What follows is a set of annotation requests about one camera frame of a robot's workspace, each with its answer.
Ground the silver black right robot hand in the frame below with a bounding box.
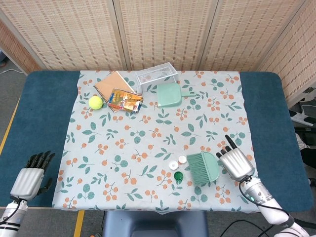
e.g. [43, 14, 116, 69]
[216, 134, 255, 182]

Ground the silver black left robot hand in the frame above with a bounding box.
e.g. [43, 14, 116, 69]
[10, 151, 56, 200]

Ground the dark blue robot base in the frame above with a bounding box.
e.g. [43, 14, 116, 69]
[102, 211, 208, 237]

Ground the dark teal table cover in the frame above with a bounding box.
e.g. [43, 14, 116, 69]
[0, 71, 312, 213]

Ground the white power strip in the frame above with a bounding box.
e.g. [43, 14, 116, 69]
[290, 103, 316, 128]

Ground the mint green dustpan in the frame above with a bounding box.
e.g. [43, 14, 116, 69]
[156, 82, 197, 109]

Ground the floral print tablecloth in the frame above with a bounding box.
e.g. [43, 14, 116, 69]
[51, 70, 259, 214]

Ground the yellow-green tennis ball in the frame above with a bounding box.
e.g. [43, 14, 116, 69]
[88, 95, 104, 110]

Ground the colourful orange snack packet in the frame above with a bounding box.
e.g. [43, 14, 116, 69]
[107, 88, 144, 114]

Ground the brown spiral notebook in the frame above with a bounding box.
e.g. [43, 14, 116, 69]
[93, 71, 137, 113]

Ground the woven bamboo folding screen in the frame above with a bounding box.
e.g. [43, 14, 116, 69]
[0, 0, 316, 106]

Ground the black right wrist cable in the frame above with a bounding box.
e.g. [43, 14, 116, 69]
[238, 175, 296, 227]

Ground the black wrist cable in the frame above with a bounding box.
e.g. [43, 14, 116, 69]
[0, 196, 21, 226]
[238, 175, 296, 227]

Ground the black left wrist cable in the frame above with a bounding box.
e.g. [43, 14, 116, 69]
[0, 196, 21, 226]

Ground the white wire mesh basket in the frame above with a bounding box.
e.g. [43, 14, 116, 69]
[136, 62, 178, 92]

